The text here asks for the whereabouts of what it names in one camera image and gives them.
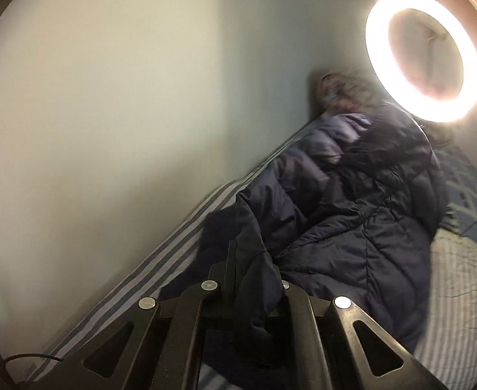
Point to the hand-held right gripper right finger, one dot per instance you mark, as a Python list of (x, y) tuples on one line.
[(299, 313)]

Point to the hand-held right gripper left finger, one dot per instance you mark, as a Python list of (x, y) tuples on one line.
[(226, 276)]

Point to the navy puffer jacket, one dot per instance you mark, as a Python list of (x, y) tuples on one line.
[(364, 231)]

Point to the striped bed sheet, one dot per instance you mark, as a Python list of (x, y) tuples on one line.
[(458, 292)]

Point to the blue checked blanket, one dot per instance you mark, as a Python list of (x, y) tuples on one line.
[(466, 195)]

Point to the folded floral quilt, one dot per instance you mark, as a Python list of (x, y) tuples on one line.
[(332, 89)]

